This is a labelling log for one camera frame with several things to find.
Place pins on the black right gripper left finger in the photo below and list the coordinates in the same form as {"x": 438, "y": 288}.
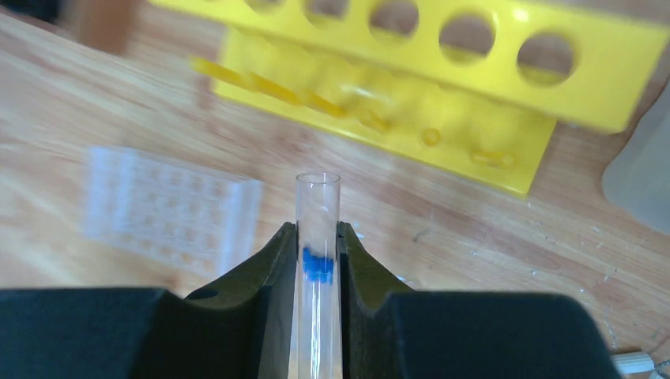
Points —
{"x": 237, "y": 326}

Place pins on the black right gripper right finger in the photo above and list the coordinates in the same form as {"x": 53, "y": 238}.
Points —
{"x": 390, "y": 330}

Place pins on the clear glass test tube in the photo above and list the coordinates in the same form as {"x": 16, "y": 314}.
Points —
{"x": 317, "y": 286}

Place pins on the clear plastic well plate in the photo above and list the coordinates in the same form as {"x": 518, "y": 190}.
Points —
{"x": 181, "y": 214}

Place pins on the white clay triangle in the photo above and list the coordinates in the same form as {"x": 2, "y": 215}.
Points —
{"x": 633, "y": 362}

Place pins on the yellow test tube rack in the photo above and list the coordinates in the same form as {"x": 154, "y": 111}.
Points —
{"x": 476, "y": 89}

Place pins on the translucent grey plastic bin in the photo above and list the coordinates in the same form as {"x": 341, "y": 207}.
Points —
{"x": 637, "y": 180}

